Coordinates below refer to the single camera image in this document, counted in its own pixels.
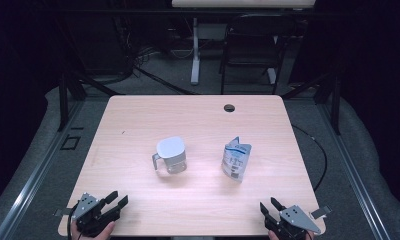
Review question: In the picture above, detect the clear jar with white lid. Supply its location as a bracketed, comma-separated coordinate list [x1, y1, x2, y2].
[151, 135, 188, 175]

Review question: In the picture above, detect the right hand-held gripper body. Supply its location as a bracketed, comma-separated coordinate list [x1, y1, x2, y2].
[265, 204, 322, 240]

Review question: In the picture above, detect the person's right hand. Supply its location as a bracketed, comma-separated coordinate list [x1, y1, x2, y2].
[267, 229, 316, 240]

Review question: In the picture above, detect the white desk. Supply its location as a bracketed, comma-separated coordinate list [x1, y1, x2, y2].
[171, 0, 317, 86]

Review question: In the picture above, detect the thick black floor cable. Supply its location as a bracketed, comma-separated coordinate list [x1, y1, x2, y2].
[133, 65, 198, 96]

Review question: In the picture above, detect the white and blue pouch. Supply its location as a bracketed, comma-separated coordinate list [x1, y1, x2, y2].
[220, 135, 253, 183]

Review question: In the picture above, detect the person's left hand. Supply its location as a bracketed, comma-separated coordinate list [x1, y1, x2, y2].
[70, 220, 117, 240]

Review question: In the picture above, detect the aluminium floor rail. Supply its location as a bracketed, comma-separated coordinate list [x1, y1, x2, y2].
[316, 103, 392, 240]
[0, 99, 86, 240]

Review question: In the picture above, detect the thin black floor cable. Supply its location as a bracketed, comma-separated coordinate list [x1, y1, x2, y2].
[291, 123, 328, 193]

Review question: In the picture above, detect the bundle of floor cables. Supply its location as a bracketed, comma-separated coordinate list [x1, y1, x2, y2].
[132, 45, 196, 66]

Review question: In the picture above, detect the left hand-held gripper cable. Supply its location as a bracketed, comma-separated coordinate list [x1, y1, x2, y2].
[66, 203, 80, 240]

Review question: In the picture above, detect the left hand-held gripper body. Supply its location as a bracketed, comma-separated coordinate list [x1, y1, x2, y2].
[71, 192, 118, 238]

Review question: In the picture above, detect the black folding chair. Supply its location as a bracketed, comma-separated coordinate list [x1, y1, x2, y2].
[219, 13, 297, 95]

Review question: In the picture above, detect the black metal stand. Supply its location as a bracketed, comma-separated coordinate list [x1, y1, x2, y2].
[57, 71, 126, 132]
[281, 71, 342, 136]

